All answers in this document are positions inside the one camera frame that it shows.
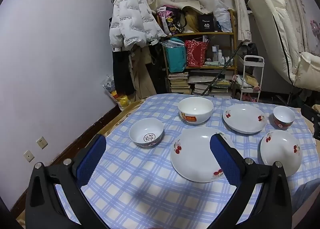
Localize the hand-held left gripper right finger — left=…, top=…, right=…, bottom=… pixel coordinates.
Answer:
left=209, top=133, right=293, bottom=229

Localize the tan package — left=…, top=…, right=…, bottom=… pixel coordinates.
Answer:
left=243, top=74, right=259, bottom=88

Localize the beige coat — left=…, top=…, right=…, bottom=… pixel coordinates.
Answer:
left=129, top=45, right=157, bottom=100

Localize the blue plaid tablecloth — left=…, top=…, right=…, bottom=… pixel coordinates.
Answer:
left=54, top=93, right=315, bottom=229

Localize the pink toy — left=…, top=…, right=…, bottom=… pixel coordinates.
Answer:
left=240, top=94, right=258, bottom=103

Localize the white puffer jacket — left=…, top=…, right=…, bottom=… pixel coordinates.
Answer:
left=109, top=0, right=167, bottom=51

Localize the pile of magazines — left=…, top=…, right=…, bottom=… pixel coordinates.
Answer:
left=189, top=70, right=232, bottom=99

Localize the teal bag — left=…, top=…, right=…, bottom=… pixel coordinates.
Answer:
left=162, top=39, right=187, bottom=73

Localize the white cherry-print plate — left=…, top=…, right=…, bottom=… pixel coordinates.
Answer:
left=222, top=104, right=267, bottom=134
left=260, top=130, right=303, bottom=177
left=170, top=126, right=247, bottom=183

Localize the person's leg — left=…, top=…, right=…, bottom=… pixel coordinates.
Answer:
left=291, top=180, right=320, bottom=219

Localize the black box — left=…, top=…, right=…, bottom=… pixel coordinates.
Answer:
left=199, top=14, right=217, bottom=32

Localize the black hanging garment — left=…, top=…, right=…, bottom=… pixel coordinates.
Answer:
left=112, top=48, right=136, bottom=96

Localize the tan blanket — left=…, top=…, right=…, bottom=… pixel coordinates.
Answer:
left=104, top=99, right=145, bottom=137

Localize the white rolling cart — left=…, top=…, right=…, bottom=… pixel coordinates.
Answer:
left=234, top=55, right=265, bottom=103

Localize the red patterned bag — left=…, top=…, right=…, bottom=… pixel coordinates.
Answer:
left=185, top=40, right=209, bottom=68

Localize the large white bowl red label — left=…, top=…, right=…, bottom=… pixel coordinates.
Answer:
left=178, top=97, right=214, bottom=125

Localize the colourful printed bag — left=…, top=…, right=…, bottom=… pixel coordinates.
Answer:
left=157, top=5, right=186, bottom=35

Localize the white bowl with character print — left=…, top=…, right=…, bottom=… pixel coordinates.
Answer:
left=129, top=118, right=164, bottom=148

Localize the white padded chair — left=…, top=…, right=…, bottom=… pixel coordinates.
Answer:
left=247, top=0, right=320, bottom=92

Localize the small red patterned bowl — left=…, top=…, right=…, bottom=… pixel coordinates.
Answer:
left=272, top=106, right=295, bottom=129

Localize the thin metal pole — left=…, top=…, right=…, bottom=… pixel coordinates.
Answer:
left=202, top=42, right=245, bottom=96

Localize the stack of books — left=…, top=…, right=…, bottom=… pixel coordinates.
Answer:
left=168, top=72, right=192, bottom=95

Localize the white plastic bag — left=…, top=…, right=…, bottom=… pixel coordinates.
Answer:
left=214, top=0, right=232, bottom=32

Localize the plastic bag with yellow contents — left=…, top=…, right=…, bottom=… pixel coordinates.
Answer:
left=101, top=75, right=132, bottom=111

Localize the black bag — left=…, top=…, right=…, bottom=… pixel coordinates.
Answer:
left=239, top=43, right=258, bottom=75

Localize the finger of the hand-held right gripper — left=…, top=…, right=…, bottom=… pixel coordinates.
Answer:
left=301, top=104, right=320, bottom=141

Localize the wooden shelf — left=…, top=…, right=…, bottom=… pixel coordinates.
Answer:
left=156, top=10, right=238, bottom=97

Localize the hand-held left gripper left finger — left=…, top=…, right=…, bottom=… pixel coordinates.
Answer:
left=25, top=133, right=108, bottom=229

